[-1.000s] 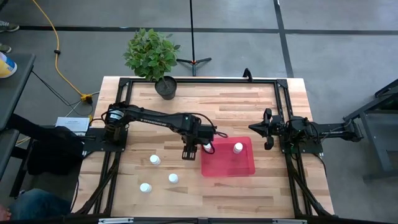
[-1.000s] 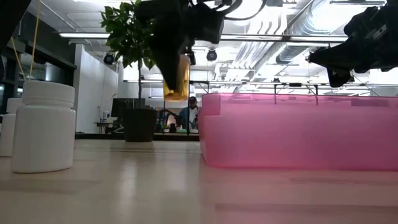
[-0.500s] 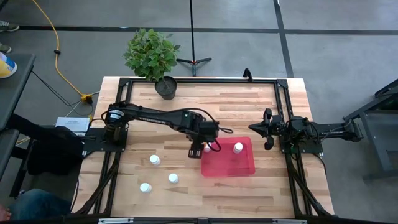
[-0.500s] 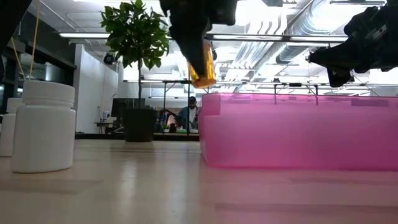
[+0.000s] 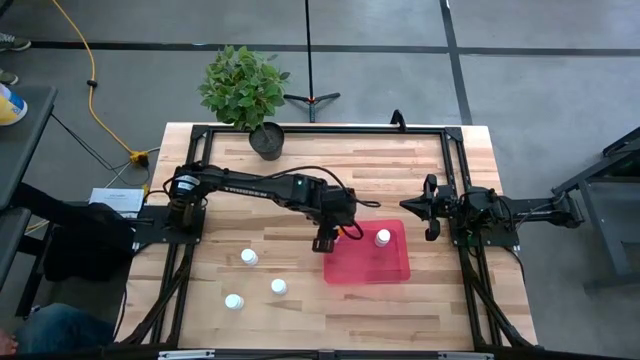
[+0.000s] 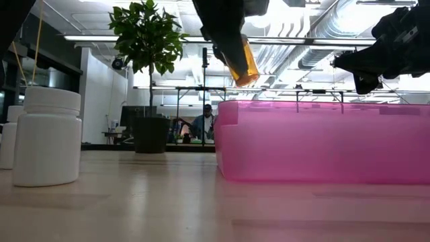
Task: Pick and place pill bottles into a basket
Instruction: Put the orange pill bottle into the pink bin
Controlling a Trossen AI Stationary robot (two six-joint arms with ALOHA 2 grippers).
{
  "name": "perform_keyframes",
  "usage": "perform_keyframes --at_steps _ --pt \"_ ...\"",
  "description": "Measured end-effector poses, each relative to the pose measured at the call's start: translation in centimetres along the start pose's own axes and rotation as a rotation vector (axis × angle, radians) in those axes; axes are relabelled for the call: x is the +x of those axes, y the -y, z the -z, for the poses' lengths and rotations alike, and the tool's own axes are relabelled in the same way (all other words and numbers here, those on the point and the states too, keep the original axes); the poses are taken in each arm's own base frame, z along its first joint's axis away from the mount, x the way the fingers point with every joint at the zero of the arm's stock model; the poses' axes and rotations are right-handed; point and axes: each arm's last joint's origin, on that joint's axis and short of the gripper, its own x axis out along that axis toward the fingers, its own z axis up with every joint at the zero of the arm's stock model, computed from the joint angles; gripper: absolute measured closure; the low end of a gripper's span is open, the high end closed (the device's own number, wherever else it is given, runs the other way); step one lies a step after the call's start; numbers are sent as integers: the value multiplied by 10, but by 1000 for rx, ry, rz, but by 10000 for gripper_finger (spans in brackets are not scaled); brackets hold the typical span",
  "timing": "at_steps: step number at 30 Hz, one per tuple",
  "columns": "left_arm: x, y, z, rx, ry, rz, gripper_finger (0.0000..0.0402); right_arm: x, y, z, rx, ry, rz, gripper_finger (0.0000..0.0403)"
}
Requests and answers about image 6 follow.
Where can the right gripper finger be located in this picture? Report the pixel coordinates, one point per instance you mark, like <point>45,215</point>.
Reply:
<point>363,64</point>

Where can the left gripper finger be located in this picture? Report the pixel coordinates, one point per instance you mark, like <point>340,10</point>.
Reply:
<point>231,43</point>
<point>219,53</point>

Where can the pink translucent plastic basket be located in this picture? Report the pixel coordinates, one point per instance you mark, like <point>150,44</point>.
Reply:
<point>319,144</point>

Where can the black tripod stand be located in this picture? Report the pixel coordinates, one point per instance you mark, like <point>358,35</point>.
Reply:
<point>204,55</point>

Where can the ceiling light strip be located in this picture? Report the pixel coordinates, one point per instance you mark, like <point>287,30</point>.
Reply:
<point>191,39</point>
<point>90,38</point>

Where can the long black-framed table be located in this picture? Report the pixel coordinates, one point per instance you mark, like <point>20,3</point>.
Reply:
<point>201,88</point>

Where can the person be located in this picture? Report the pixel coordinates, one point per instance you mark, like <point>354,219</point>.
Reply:
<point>203,125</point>

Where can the potted green plant black pot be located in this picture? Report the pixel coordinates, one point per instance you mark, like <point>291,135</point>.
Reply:
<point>148,33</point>

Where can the round black ceiling fixture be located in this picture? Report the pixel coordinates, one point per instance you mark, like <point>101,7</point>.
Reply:
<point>117,63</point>

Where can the black computer monitor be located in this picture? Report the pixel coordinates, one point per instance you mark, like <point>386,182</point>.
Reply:
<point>129,116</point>

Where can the small white bottle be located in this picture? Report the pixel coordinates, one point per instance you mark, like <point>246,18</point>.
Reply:
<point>114,126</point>

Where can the silver ventilation duct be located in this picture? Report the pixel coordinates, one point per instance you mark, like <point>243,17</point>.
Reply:
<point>322,33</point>

